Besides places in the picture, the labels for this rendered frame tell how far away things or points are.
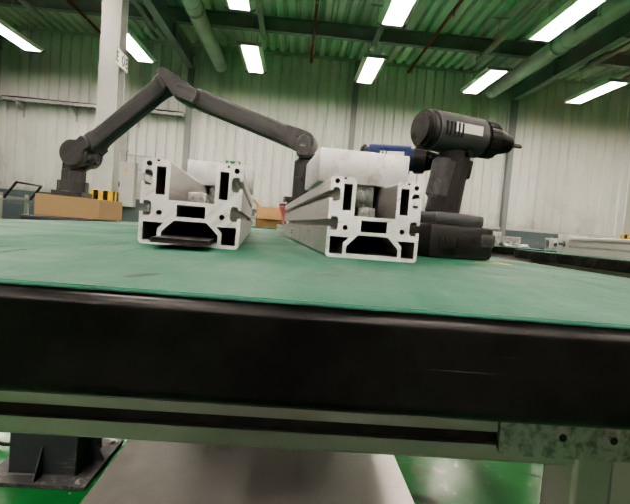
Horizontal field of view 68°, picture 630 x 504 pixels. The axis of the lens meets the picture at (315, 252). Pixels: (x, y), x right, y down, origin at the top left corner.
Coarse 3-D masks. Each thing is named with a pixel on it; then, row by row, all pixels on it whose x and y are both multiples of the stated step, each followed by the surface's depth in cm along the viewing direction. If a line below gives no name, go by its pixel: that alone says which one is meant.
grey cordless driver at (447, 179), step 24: (432, 120) 67; (456, 120) 68; (480, 120) 71; (432, 144) 69; (456, 144) 69; (480, 144) 71; (504, 144) 73; (432, 168) 71; (456, 168) 70; (432, 192) 70; (456, 192) 71; (432, 216) 69; (456, 216) 70; (480, 216) 71; (432, 240) 67; (456, 240) 69; (480, 240) 71
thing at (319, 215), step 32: (320, 192) 56; (352, 192) 49; (384, 192) 55; (416, 192) 50; (288, 224) 110; (320, 224) 62; (352, 224) 49; (384, 224) 51; (416, 224) 50; (352, 256) 50; (384, 256) 50; (416, 256) 50
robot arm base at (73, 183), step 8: (64, 176) 141; (72, 176) 141; (80, 176) 142; (64, 184) 140; (72, 184) 140; (80, 184) 142; (88, 184) 146; (56, 192) 138; (64, 192) 138; (72, 192) 139; (80, 192) 139
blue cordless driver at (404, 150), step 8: (376, 144) 99; (384, 144) 99; (376, 152) 98; (384, 152) 97; (392, 152) 97; (400, 152) 97; (408, 152) 97; (416, 152) 97; (424, 152) 96; (432, 152) 98; (416, 160) 97; (424, 160) 96; (432, 160) 97; (416, 168) 97; (424, 168) 98
